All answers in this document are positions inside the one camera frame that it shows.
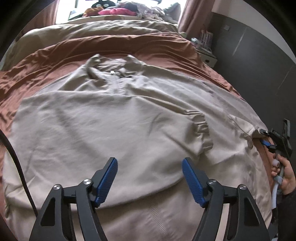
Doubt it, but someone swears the beige large garment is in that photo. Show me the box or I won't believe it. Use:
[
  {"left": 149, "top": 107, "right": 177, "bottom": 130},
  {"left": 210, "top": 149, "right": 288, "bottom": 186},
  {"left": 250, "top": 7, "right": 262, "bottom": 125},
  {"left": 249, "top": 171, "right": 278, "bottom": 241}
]
[{"left": 9, "top": 55, "right": 271, "bottom": 240}]

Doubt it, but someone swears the person's right hand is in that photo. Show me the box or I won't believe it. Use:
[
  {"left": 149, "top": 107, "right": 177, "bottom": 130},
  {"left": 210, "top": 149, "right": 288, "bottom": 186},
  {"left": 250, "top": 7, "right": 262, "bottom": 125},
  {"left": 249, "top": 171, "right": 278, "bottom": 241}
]
[{"left": 271, "top": 154, "right": 295, "bottom": 195}]

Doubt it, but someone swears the white bedside cabinet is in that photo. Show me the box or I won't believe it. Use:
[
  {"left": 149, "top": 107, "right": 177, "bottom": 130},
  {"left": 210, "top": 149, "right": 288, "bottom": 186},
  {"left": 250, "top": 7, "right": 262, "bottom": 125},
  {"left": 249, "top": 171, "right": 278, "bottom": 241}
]
[{"left": 196, "top": 48, "right": 217, "bottom": 68}]

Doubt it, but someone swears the glass jar on cabinet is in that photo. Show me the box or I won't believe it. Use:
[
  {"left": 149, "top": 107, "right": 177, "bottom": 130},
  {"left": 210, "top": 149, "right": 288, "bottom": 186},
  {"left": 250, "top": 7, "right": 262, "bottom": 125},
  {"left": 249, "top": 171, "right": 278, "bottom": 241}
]
[{"left": 191, "top": 38, "right": 203, "bottom": 49}]

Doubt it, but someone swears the pink curtain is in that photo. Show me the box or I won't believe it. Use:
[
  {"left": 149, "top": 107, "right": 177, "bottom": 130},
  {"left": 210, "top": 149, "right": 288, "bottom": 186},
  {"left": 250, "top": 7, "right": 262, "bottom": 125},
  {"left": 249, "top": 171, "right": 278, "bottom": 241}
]
[
  {"left": 178, "top": 0, "right": 215, "bottom": 40},
  {"left": 23, "top": 0, "right": 60, "bottom": 32}
]

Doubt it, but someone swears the brown bed blanket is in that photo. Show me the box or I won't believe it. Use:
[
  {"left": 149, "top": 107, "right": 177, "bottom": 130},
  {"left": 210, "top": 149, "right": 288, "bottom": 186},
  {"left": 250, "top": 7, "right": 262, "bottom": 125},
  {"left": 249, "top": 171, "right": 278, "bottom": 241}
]
[{"left": 0, "top": 31, "right": 275, "bottom": 200}]

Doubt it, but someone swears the pink plush toy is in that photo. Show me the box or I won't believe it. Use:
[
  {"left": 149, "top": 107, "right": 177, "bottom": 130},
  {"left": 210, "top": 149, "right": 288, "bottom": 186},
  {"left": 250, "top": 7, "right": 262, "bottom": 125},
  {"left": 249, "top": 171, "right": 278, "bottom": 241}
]
[{"left": 98, "top": 8, "right": 137, "bottom": 16}]

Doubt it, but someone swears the left pink curtain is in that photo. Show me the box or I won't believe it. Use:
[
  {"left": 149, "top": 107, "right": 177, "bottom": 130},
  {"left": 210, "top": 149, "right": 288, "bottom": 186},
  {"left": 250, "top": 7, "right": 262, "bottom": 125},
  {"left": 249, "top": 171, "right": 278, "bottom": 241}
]
[{"left": 23, "top": 0, "right": 60, "bottom": 32}]

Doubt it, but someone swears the black plush toy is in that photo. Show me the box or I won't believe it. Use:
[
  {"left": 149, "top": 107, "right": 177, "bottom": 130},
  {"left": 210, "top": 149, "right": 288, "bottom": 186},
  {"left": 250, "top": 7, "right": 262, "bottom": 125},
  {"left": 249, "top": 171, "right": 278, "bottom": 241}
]
[{"left": 91, "top": 0, "right": 116, "bottom": 9}]

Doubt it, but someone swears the black cable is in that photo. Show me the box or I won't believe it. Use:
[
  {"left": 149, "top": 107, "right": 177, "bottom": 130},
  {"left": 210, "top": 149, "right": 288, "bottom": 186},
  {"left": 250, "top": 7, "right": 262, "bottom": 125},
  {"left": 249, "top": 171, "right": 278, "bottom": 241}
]
[{"left": 0, "top": 129, "right": 39, "bottom": 217}]

